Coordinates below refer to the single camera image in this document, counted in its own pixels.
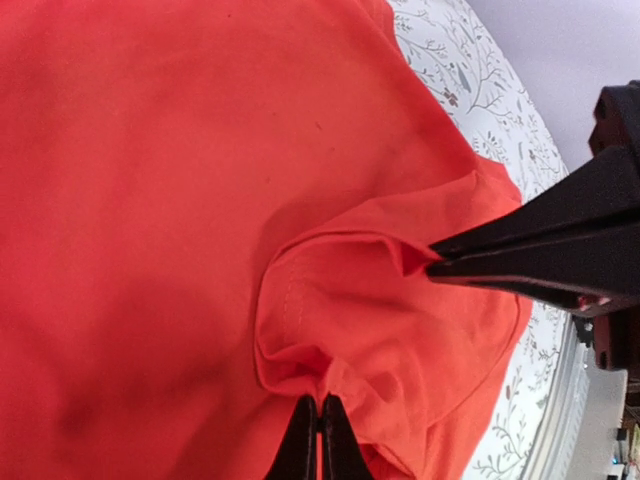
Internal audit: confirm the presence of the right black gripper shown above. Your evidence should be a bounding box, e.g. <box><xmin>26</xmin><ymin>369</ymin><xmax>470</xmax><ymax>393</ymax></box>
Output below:
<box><xmin>427</xmin><ymin>79</ymin><xmax>640</xmax><ymax>371</ymax></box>

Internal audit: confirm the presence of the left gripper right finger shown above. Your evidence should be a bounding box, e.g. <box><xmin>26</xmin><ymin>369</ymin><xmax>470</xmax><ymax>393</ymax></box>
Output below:
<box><xmin>321</xmin><ymin>394</ymin><xmax>374</xmax><ymax>480</ymax></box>

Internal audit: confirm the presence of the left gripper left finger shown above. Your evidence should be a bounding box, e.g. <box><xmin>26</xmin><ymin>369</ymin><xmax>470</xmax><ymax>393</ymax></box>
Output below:
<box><xmin>268</xmin><ymin>395</ymin><xmax>319</xmax><ymax>480</ymax></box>

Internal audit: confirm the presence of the red orange garment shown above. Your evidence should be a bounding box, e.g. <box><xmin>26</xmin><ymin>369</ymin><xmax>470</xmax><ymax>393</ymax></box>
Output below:
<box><xmin>1</xmin><ymin>1</ymin><xmax>531</xmax><ymax>479</ymax></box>

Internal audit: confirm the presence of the floral patterned table mat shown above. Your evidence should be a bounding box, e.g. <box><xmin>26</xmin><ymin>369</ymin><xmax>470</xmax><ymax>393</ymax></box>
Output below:
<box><xmin>391</xmin><ymin>1</ymin><xmax>567</xmax><ymax>479</ymax></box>

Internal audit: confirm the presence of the aluminium front rail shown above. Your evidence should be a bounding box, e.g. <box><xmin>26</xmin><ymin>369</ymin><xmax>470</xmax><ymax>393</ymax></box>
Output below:
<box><xmin>511</xmin><ymin>303</ymin><xmax>589</xmax><ymax>479</ymax></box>

